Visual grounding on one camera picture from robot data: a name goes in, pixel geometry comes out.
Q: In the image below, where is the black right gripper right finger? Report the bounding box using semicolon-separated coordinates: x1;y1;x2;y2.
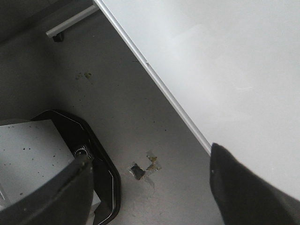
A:
210;143;300;225

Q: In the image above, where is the grey whiteboard stand leg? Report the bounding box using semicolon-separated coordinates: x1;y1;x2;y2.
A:
46;4;99;42

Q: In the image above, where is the white robot base with black rim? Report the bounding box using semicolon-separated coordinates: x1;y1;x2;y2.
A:
0;110;121;225

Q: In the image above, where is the white whiteboard with aluminium frame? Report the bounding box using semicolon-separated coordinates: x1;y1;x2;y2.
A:
97;0;300;199

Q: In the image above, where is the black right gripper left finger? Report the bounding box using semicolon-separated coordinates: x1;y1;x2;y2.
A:
0;156;94;225

